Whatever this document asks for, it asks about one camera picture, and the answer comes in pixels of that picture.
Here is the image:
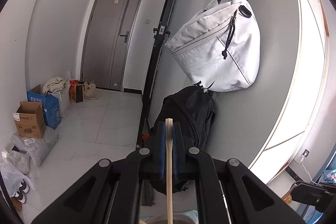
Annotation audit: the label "blue cardboard box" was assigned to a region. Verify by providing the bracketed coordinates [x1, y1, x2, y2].
[27, 85, 61, 130]

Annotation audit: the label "black backpack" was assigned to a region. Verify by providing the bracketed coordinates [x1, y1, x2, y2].
[143, 86, 215, 194]

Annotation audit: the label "yellow red bag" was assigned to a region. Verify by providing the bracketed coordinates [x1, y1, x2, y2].
[68, 80, 97, 103]

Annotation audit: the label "white plastic bags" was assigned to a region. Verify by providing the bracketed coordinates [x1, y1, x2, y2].
[1, 127, 58, 197]

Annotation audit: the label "black white sneakers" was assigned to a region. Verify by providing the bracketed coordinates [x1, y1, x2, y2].
[10, 178, 30, 204]

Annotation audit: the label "brown cardboard box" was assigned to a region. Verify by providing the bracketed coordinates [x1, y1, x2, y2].
[13, 102, 46, 139]

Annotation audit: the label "grey door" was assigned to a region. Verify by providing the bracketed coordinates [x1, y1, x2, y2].
[80, 0, 141, 91]

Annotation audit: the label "teal checkered tablecloth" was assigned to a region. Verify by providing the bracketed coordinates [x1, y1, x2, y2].
[181, 210, 199, 223]

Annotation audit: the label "white sling bag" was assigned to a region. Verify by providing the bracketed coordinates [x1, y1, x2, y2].
[165, 0, 260, 92]

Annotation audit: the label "chopstick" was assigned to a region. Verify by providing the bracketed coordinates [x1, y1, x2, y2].
[165, 118, 173, 224]

